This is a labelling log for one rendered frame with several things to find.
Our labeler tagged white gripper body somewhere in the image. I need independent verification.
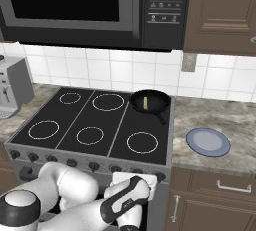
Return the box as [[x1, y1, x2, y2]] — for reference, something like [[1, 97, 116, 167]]
[[111, 171, 158, 202]]

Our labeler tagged black frying pan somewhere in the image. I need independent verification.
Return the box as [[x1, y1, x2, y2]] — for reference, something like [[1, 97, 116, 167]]
[[128, 89, 172, 126]]

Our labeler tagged brown drawer front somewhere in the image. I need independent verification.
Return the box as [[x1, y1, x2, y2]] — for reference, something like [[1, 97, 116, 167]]
[[170, 167, 256, 204]]

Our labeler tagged brown base cupboard door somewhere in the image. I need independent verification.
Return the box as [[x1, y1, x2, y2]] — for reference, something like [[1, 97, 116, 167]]
[[163, 189, 256, 231]]

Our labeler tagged blue round plate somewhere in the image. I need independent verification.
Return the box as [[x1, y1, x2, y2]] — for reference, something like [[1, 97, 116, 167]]
[[185, 127, 232, 158]]

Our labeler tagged grey stove with black hob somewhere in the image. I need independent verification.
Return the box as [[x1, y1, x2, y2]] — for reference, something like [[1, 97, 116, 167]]
[[3, 86, 177, 231]]

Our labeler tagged brown base cabinet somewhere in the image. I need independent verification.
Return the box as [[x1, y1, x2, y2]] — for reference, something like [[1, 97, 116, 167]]
[[0, 141, 20, 197]]

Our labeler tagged grey coffee machine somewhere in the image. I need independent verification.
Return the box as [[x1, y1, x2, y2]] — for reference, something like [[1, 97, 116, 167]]
[[0, 54, 36, 120]]

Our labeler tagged black microwave oven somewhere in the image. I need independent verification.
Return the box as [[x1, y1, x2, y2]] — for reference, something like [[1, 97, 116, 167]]
[[0, 0, 193, 53]]

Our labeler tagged silver cupboard door handle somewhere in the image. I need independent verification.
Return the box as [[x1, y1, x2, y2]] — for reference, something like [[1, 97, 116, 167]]
[[170, 194, 181, 224]]

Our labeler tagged silver drawer handle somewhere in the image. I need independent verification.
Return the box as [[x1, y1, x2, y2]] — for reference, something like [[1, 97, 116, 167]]
[[215, 179, 253, 195]]

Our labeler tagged grey wall socket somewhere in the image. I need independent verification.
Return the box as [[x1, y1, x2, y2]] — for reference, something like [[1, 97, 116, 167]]
[[181, 52, 198, 73]]

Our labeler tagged grey microwave door handle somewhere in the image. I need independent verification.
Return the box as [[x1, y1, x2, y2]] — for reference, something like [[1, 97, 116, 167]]
[[131, 0, 143, 41]]

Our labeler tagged brown wall cupboard door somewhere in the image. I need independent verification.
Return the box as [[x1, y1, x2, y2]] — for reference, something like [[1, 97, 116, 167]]
[[183, 0, 256, 57]]

